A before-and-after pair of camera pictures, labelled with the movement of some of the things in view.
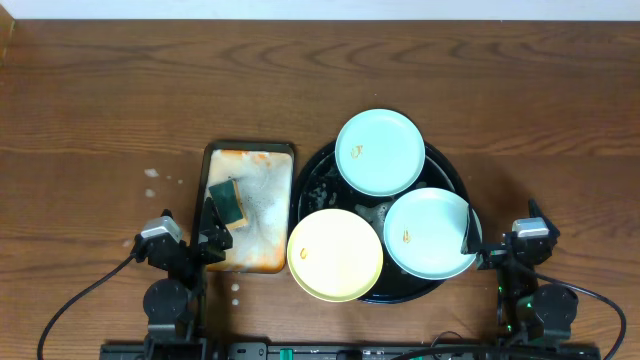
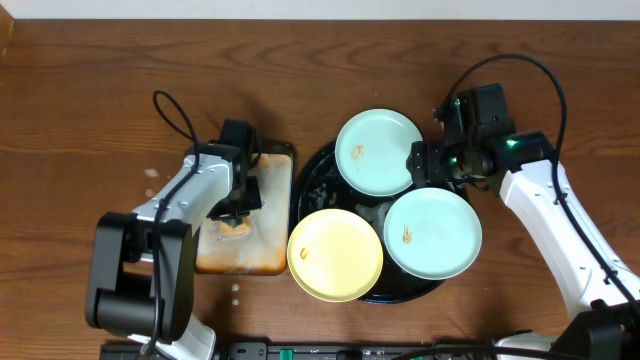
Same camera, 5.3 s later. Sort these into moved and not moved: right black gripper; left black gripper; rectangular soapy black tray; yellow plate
Moved: right black gripper; left black gripper
Not moved: rectangular soapy black tray; yellow plate
